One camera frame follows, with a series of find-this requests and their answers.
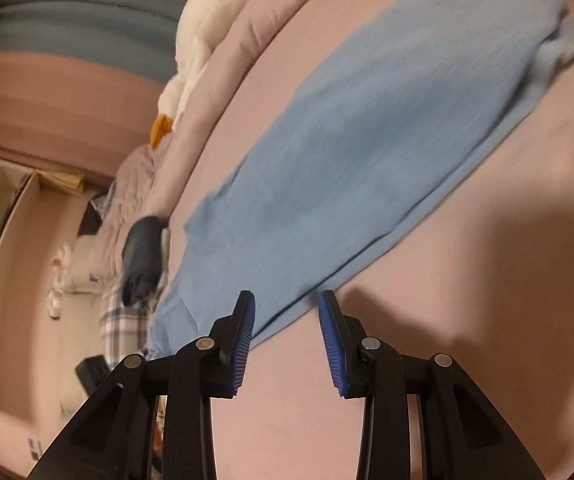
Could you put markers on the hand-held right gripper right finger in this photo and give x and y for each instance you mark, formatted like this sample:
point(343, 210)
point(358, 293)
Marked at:
point(329, 345)

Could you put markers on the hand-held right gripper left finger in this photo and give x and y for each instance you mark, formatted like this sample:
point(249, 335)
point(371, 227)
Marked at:
point(244, 340)

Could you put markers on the light blue denim pants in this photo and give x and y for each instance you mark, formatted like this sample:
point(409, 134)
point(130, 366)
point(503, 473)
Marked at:
point(367, 135)

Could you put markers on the folded light green garment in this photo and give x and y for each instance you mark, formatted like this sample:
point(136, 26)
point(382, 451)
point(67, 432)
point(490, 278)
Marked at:
point(165, 252)

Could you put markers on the plaid pillow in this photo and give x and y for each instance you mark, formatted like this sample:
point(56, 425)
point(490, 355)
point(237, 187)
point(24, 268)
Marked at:
point(122, 320)

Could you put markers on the folded dark blue jeans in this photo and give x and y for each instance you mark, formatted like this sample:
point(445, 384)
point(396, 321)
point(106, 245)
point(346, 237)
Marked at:
point(142, 255)

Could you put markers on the pink bed sheet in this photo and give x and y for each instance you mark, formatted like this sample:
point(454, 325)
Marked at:
point(467, 260)

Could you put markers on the white cabinet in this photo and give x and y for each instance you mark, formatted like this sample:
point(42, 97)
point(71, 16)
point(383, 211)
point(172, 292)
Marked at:
point(2, 240)

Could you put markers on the pink curtain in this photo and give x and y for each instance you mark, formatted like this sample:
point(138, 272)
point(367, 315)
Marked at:
point(67, 110)

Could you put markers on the pink comforter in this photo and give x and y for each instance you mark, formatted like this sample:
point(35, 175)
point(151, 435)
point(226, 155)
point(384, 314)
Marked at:
point(247, 35)

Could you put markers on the white goose plush toy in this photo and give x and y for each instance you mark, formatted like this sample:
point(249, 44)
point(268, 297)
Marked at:
point(202, 35)

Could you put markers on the teal curtain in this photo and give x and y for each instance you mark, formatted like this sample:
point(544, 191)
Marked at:
point(92, 25)

